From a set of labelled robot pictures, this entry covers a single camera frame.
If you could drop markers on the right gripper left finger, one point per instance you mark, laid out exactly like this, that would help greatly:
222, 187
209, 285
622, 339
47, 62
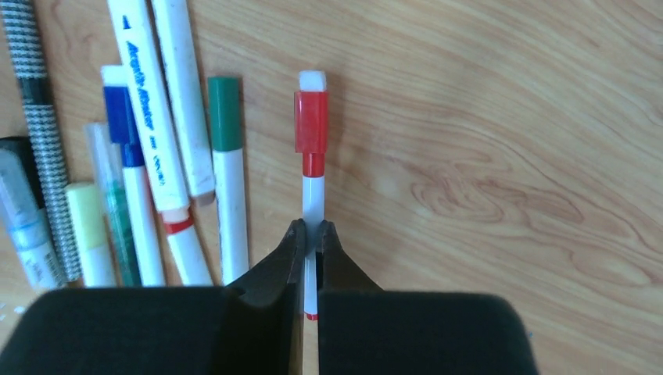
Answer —
250, 326

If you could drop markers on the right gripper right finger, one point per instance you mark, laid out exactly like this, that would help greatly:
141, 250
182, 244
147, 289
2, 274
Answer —
365, 329

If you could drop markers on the red capped white marker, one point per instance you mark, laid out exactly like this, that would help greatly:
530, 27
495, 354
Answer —
311, 142

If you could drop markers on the green capped white marker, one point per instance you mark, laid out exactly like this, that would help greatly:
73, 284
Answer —
229, 173

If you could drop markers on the clear green gel pen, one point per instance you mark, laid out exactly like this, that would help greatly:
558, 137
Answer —
105, 158

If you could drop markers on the white acrylic marker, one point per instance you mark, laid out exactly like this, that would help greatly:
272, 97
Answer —
137, 48

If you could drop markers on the yellow capped white marker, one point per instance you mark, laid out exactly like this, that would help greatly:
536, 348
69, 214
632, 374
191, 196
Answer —
89, 229

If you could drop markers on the blue capped white marker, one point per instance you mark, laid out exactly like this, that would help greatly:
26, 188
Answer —
124, 134

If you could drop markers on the grey capped marker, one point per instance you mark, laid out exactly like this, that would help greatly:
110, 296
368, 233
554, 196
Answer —
23, 215

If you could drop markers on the plain white marker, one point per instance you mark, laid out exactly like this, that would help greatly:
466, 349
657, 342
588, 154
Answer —
174, 31

